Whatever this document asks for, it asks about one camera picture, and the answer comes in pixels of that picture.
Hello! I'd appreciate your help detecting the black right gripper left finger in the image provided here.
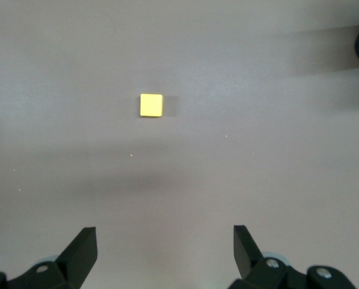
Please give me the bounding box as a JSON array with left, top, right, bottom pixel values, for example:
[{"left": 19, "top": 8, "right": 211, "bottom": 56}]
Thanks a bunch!
[{"left": 0, "top": 227, "right": 97, "bottom": 289}]

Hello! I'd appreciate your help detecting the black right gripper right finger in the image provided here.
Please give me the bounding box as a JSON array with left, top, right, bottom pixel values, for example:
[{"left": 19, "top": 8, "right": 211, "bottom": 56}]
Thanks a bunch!
[{"left": 227, "top": 225, "right": 356, "bottom": 289}]

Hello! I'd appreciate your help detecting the yellow cube block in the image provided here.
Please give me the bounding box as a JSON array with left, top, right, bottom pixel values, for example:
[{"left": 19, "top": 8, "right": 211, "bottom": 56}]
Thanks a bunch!
[{"left": 139, "top": 93, "right": 164, "bottom": 118}]

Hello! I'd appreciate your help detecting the brown table mat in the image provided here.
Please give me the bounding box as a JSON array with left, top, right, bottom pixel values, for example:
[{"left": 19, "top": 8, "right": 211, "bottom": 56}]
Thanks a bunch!
[{"left": 0, "top": 0, "right": 359, "bottom": 289}]

